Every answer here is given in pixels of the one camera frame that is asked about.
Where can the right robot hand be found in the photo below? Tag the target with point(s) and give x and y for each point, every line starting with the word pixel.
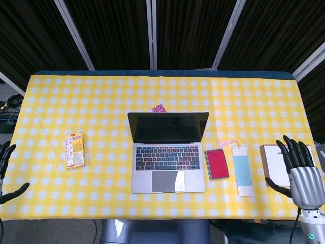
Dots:
pixel 303 183

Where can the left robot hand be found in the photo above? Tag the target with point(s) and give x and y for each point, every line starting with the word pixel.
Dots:
pixel 6 162

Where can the silver laptop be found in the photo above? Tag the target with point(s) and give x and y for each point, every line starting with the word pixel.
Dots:
pixel 167 162

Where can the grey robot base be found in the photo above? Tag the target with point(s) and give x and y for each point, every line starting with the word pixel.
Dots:
pixel 155 231

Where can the blue white bookmark with tassel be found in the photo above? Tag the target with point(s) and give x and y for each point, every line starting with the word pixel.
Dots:
pixel 242 170

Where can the yellow snack box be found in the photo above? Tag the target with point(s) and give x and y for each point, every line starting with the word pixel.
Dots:
pixel 75 154

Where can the red stamp pad case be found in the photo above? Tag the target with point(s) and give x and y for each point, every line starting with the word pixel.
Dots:
pixel 218 164

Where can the yellow checkered tablecloth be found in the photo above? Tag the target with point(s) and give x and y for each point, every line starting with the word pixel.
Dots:
pixel 101 106

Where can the pink patterned card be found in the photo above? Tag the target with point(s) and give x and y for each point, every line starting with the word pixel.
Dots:
pixel 159 109

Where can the black folding screen partition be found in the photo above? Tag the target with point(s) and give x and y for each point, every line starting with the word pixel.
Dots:
pixel 162 33

